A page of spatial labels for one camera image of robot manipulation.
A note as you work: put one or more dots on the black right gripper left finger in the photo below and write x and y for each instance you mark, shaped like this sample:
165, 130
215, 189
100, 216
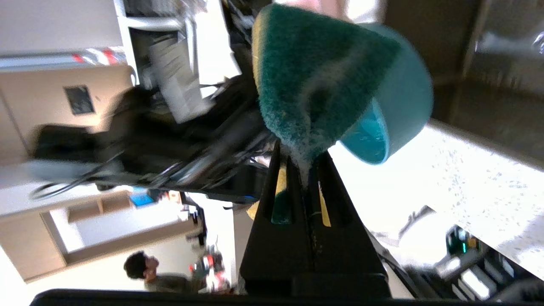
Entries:
272, 255

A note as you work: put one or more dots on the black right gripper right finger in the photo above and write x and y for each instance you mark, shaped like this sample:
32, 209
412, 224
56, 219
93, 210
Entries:
348, 263

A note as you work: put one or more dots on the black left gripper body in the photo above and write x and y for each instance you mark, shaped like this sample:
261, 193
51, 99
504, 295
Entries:
229, 136

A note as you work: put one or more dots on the yellow green sponge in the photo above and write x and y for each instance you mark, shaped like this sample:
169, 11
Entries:
306, 76

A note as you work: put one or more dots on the blue plastic bowl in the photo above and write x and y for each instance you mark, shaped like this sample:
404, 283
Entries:
403, 106

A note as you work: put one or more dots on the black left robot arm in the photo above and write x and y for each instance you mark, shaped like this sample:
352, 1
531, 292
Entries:
140, 148

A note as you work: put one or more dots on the person in dark shirt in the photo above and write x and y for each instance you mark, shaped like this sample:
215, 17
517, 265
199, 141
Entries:
170, 282

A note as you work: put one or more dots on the black grey robot torso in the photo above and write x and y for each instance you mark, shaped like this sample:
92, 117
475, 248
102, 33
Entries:
476, 272

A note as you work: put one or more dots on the pink plastic bowl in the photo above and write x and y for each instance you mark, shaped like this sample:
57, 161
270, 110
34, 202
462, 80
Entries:
327, 6

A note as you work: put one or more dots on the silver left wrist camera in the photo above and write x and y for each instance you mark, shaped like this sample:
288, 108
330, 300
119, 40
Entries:
178, 80

